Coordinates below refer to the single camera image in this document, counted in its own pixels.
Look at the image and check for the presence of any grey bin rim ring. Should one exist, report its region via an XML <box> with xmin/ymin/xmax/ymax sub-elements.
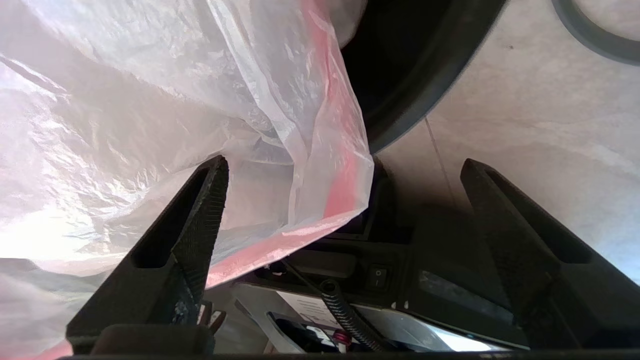
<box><xmin>551</xmin><ymin>0</ymin><xmax>640</xmax><ymax>66</ymax></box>

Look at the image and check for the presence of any black coiled cable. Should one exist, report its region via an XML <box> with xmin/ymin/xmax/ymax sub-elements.
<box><xmin>320</xmin><ymin>279</ymin><xmax>386</xmax><ymax>353</ymax></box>

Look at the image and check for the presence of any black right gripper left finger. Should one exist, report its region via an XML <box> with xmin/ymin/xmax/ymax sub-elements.
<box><xmin>65</xmin><ymin>155</ymin><xmax>230</xmax><ymax>352</ymax></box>

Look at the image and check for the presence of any white red-print bag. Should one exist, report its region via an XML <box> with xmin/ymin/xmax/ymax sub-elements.
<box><xmin>0</xmin><ymin>0</ymin><xmax>375</xmax><ymax>360</ymax></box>

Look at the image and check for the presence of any black round trash bin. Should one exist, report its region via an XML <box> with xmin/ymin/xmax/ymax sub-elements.
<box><xmin>340</xmin><ymin>0</ymin><xmax>508</xmax><ymax>156</ymax></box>

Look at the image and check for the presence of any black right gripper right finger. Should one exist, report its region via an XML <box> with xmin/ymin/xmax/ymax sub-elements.
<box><xmin>460</xmin><ymin>157</ymin><xmax>640</xmax><ymax>349</ymax></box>

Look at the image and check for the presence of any black robot chassis with switch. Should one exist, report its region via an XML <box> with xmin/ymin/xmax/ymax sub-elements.
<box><xmin>232</xmin><ymin>157</ymin><xmax>531</xmax><ymax>353</ymax></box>

